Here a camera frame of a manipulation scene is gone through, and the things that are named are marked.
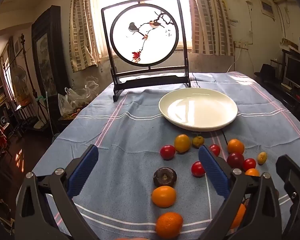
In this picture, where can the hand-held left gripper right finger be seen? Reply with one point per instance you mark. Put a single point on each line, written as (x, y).
(213, 172)

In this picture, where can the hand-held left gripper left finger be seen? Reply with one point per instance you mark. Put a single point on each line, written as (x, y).
(83, 170)

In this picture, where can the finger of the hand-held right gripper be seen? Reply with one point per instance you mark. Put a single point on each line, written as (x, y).
(296, 180)

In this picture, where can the dark red plum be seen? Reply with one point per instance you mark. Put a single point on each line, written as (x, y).
(235, 160)

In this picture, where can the small green yellow fruit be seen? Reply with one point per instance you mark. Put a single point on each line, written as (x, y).
(198, 141)

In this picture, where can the dark brown round fruit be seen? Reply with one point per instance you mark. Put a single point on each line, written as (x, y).
(165, 177)

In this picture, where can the white round plate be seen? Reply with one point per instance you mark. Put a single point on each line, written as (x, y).
(200, 110)

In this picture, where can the blue striped tablecloth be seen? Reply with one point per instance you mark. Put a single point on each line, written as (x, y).
(130, 135)

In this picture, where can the clear plastic bag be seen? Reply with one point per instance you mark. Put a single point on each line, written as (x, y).
(87, 90)

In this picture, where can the dark desk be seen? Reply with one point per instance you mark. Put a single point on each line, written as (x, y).
(285, 100)

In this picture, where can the computer monitor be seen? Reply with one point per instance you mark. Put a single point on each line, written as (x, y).
(296, 71)

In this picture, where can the standing fan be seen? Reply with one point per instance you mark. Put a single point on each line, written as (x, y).
(20, 80)

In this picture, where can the black hat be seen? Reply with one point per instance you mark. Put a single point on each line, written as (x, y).
(266, 71)

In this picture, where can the dark wooden cabinet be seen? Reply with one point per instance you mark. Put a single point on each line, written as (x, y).
(47, 55)

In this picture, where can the bird painting table screen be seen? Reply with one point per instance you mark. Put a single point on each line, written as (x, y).
(130, 45)

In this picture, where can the checkered curtain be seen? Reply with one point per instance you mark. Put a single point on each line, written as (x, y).
(80, 30)
(210, 17)

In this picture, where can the wall socket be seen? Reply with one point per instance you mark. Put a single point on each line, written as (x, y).
(241, 44)

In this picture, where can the white wall box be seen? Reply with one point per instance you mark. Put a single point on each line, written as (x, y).
(267, 8)

